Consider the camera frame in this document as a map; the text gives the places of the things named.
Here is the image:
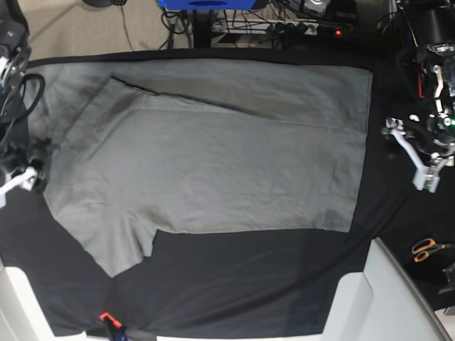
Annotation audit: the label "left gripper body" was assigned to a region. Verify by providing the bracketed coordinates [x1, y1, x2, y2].
[382, 114, 454, 167]

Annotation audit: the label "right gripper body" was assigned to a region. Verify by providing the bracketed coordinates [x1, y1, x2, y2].
[1, 139, 53, 181]

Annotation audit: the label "grey T-shirt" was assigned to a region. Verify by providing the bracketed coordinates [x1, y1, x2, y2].
[30, 60, 373, 276]

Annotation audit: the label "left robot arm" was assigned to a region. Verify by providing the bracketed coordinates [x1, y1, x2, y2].
[382, 1, 454, 171]

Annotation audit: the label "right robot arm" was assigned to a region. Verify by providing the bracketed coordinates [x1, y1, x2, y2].
[1, 1, 52, 184]

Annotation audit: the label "red black clamp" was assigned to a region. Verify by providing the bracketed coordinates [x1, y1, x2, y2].
[417, 62, 427, 99]

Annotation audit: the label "black object right edge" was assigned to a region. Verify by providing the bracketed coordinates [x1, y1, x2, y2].
[439, 263, 455, 295]

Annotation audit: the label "white chair part left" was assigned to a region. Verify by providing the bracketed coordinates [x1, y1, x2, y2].
[1, 262, 55, 341]

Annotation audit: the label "white chair back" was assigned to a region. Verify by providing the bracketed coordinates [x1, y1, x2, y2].
[321, 238, 451, 341]

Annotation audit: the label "red clamp front edge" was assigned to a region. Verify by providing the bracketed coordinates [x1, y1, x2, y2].
[99, 312, 123, 329]

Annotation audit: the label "blue plastic box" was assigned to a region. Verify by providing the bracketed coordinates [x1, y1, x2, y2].
[157, 0, 256, 11]

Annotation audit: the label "black table cloth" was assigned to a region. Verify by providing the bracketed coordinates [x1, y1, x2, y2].
[1, 50, 454, 339]

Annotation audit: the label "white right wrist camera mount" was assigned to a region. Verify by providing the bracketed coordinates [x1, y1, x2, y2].
[1, 167, 38, 208]

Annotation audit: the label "orange handled scissors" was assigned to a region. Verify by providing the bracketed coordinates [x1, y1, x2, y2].
[412, 238, 454, 263]

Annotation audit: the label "black metal stand post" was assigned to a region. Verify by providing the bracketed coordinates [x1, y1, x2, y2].
[191, 9, 217, 49]

